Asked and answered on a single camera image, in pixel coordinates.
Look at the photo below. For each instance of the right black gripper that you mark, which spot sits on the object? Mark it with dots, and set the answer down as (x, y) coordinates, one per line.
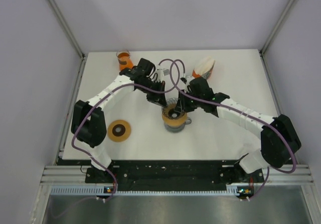
(182, 106)

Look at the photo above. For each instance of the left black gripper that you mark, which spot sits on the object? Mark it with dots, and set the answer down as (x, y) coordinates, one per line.
(158, 98)

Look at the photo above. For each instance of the clear ribbed glass dripper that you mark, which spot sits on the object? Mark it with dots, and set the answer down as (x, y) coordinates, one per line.
(170, 112)

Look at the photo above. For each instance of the clear glass server jug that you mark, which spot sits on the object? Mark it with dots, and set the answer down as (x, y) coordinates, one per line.
(179, 128)

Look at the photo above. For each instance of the orange coffee filter box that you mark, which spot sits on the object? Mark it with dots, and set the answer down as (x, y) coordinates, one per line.
(204, 68)

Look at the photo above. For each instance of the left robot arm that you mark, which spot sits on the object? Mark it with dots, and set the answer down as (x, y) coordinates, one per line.
(88, 121)

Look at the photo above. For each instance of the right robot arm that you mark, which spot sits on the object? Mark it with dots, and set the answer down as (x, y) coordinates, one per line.
(278, 138)

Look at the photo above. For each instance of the orange liquid glass beaker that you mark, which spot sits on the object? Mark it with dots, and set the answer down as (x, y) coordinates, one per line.
(124, 59)

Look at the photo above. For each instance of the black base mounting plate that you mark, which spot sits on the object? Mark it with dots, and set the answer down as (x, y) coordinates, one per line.
(172, 175)

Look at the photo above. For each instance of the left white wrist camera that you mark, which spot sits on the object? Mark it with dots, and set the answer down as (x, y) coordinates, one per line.
(161, 73)

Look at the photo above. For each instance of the grey slotted cable duct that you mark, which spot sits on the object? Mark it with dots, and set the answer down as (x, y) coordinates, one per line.
(105, 191)

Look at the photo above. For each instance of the aluminium front rail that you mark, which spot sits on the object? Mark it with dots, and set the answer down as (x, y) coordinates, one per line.
(76, 175)

